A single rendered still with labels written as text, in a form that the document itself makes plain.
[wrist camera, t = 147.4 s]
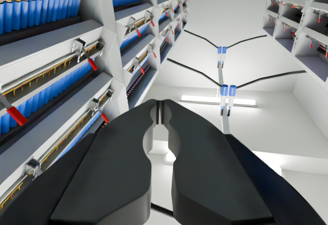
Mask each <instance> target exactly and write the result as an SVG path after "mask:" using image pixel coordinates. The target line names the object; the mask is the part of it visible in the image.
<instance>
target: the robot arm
mask: <svg viewBox="0 0 328 225"><path fill-rule="evenodd" d="M159 111H160V116H161V124H163V125H164V126H165V127H166V129H167V130H168V149H169V150H170V151H171V152H172V154H173V155H174V157H175V160H174V162H173V172H172V185H171V198H172V206H173V215H174V217H175V219H176V221H177V222H178V223H180V224H181V225H327V224H326V223H325V222H324V220H323V219H322V218H321V217H320V215H319V214H318V213H317V212H316V211H315V209H314V208H313V207H312V206H311V205H310V204H309V203H308V202H307V200H306V199H305V198H304V197H303V196H302V195H301V194H300V193H299V192H298V191H297V190H296V189H295V188H294V187H293V186H292V185H291V184H290V183H289V182H288V181H286V180H285V179H284V178H283V177H282V176H281V175H280V174H278V173H277V172H276V171H275V170H274V169H272V168H271V167H270V166H269V165H268V164H266V163H265V162H264V161H263V160H262V159H260V158H259V157H258V156H257V155H256V154H255V153H253V152H252V151H251V150H250V149H249V148H247V147H246V146H245V145H244V144H243V143H241V142H240V141H239V140H238V139H237V138H235V137H234V136H233V135H232V134H224V133H223V132H222V131H221V130H219V129H218V128H217V127H216V126H215V125H214V124H212V123H211V122H210V121H208V120H207V119H205V118H204V117H202V116H200V115H199V114H197V113H195V112H193V111H191V110H190V109H188V108H186V107H184V106H182V105H180V104H178V103H177V102H175V101H173V100H171V99H165V100H161V101H160V100H156V99H149V100H147V101H145V102H143V103H141V104H140V105H138V106H136V107H134V108H132V109H130V110H128V111H126V112H124V113H123V114H121V115H119V116H118V117H116V118H115V119H113V120H112V121H110V122H109V123H108V124H106V125H105V126H104V127H103V128H102V129H101V130H99V131H98V132H97V133H89V134H88V135H86V136H85V137H84V138H83V139H82V140H80V141H79V142H78V143H77V144H76V145H75V146H73V147H72V148H71V149H70V150H69V151H67V152H66V153H65V154H64V155H63V156H61V157H60V158H59V159H58V160H57V161H56V162H54V163H53V164H52V165H51V166H50V167H48V168H47V169H46V170H45V171H44V172H43V173H41V174H40V175H39V176H38V177H37V178H36V179H35V180H34V181H33V182H31V183H30V184H29V185H28V186H27V187H26V188H25V189H24V190H23V191H22V192H21V193H20V194H19V195H18V196H17V197H16V198H15V199H14V200H13V202H12V203H11V204H10V205H9V206H8V207H7V208H6V209H5V211H4V212H3V213H2V214H1V215H0V225H143V224H145V223H146V222H147V220H148V219H149V216H150V208H151V194H152V163H151V161H150V159H149V158H148V157H147V155H148V154H149V152H150V151H151V150H152V148H153V128H154V127H155V126H156V125H157V124H159Z"/></svg>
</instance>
